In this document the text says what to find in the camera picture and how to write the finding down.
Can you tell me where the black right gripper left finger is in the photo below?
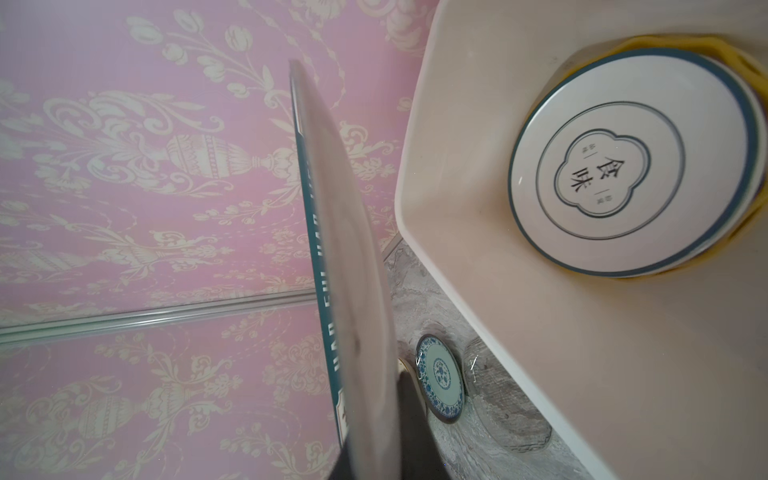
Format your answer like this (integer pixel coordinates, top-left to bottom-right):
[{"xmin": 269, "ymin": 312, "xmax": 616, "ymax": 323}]
[{"xmin": 328, "ymin": 447, "xmax": 354, "ymax": 480}]

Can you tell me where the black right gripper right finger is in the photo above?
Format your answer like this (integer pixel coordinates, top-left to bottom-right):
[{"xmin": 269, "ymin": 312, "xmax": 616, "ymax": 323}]
[{"xmin": 397, "ymin": 371, "xmax": 450, "ymax": 480}]

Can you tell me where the teal blue floral plate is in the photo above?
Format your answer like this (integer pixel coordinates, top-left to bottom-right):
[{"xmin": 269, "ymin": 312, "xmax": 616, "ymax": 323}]
[{"xmin": 415, "ymin": 334, "xmax": 465, "ymax": 424}]

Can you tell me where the white plate green lettered rim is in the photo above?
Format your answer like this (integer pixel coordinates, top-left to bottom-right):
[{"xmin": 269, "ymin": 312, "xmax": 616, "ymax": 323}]
[{"xmin": 289, "ymin": 60, "xmax": 401, "ymax": 479}]

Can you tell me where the white plate black quatrefoil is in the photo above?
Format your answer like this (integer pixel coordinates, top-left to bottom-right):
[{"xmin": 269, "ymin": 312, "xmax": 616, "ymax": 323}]
[{"xmin": 508, "ymin": 53, "xmax": 767, "ymax": 278}]

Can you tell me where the yellow dotted scalloped plate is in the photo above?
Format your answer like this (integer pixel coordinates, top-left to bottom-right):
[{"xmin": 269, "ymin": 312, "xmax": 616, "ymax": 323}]
[{"xmin": 548, "ymin": 35, "xmax": 767, "ymax": 278}]

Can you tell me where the cream plate with painted willow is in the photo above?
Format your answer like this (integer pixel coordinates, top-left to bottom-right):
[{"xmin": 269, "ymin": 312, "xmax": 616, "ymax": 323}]
[{"xmin": 398, "ymin": 358, "xmax": 428, "ymax": 415}]

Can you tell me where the white plastic bin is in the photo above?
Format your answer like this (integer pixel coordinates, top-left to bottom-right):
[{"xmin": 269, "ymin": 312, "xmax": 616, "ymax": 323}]
[{"xmin": 395, "ymin": 1, "xmax": 767, "ymax": 479}]

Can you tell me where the clear glass oval plate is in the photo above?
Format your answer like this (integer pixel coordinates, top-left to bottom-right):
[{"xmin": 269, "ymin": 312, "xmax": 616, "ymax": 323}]
[{"xmin": 462, "ymin": 337, "xmax": 553, "ymax": 453}]

